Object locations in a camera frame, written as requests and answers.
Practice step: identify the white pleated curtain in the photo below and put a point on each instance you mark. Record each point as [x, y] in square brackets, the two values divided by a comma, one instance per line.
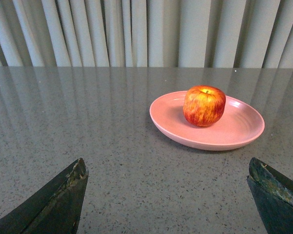
[147, 33]

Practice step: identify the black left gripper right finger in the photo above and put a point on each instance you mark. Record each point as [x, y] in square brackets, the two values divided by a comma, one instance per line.
[273, 195]

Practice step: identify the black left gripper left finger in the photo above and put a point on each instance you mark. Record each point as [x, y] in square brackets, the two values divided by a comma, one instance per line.
[53, 209]

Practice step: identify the pink plate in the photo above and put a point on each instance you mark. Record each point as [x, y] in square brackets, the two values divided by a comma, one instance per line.
[240, 124]

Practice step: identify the red yellow apple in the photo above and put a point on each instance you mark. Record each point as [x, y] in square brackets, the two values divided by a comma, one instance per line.
[204, 105]

